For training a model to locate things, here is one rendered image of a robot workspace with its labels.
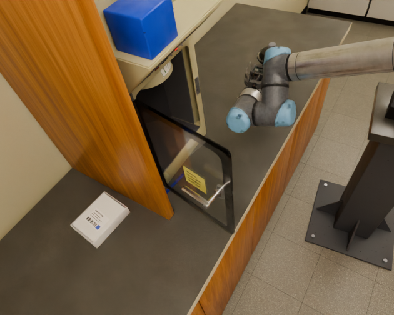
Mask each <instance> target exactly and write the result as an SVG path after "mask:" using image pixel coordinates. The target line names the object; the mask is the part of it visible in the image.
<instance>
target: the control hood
mask: <svg viewBox="0 0 394 315"><path fill-rule="evenodd" d="M223 1H224V0H176V1H174V2H173V8H174V9H173V10H174V17H175V21H176V27H177V32H178V37H176V38H175V39H174V40H173V41H172V42H171V43H170V44H169V45H168V46H166V47H165V48H164V49H163V50H162V51H161V52H160V53H159V54H158V55H157V56H156V57H155V58H154V59H153V60H150V59H146V58H143V57H139V56H135V55H132V54H128V53H126V52H122V51H118V50H115V51H114V55H115V58H116V60H117V63H118V66H119V69H120V71H121V74H122V76H123V79H124V82H125V84H126V87H127V89H128V92H129V93H132V92H133V91H134V90H135V89H136V88H137V87H138V86H139V85H140V84H141V83H142V82H143V81H144V80H145V79H146V77H147V76H148V75H149V74H150V73H151V72H152V71H153V70H154V69H155V68H156V67H157V66H158V65H159V64H160V63H161V62H162V61H163V60H164V59H165V58H166V57H167V56H168V55H169V54H170V53H171V52H173V51H174V50H175V49H176V48H177V47H178V46H179V45H180V44H181V43H182V42H183V41H184V40H185V39H186V38H187V37H188V36H189V35H191V34H192V33H193V32H194V30H197V29H198V28H199V27H200V26H201V25H202V24H203V23H204V22H205V21H206V20H207V18H208V17H209V16H210V15H211V14H212V13H213V12H214V11H215V10H216V9H217V8H218V7H219V6H220V5H221V3H222V2H223Z"/></svg>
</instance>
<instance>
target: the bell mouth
mask: <svg viewBox="0 0 394 315"><path fill-rule="evenodd" d="M172 70H173V65H172V62H171V61H170V62H169V63H168V64H167V65H165V67H164V68H163V69H162V70H160V72H159V73H157V75H155V77H154V78H152V79H151V80H150V81H149V82H148V83H147V84H146V85H145V86H144V87H143V88H142V89H141V90H143V89H149V88H153V87H155V86H157V85H159V84H161V83H162V82H164V81H165V80H166V79H168V77H169V76H170V74H171V73H172Z"/></svg>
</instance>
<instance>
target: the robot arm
mask: <svg viewBox="0 0 394 315"><path fill-rule="evenodd" d="M390 72H394V37H388V38H383V39H376V40H372V41H364V42H357V43H353V44H345V45H341V46H333V47H326V48H321V49H314V50H309V51H302V52H294V53H291V50H290V49H289V48H288V47H271V48H269V49H267V50H266V51H265V57H264V63H263V66H259V65H255V64H254V66H253V67H252V68H251V62H249V64H248V67H247V68H246V73H245V80H244V83H245V85H246V87H245V88H244V90H243V91H242V92H241V94H240V96H239V97H237V98H236V99H237V100H236V102H235V103H234V105H233V107H232V108H231V109H230V110H229V113H228V115H227V117H226V124H227V126H228V127H229V128H230V129H231V130H232V131H234V132H236V133H243V132H245V131H247V129H249V127H250V126H275V127H278V126H291V125H292V124H293V123H294V121H295V117H296V105H295V102H294V101H293V100H289V99H288V93H289V83H290V81H303V80H310V79H323V78H336V77H343V76H356V75H364V74H376V73H390Z"/></svg>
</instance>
